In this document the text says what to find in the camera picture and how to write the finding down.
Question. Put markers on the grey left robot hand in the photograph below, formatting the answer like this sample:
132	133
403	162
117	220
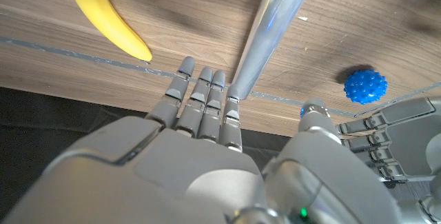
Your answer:
410	141

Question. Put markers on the blue spiky stress ball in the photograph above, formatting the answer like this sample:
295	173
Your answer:
366	87

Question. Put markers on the yellow toy banana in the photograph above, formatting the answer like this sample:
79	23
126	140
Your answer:
103	13

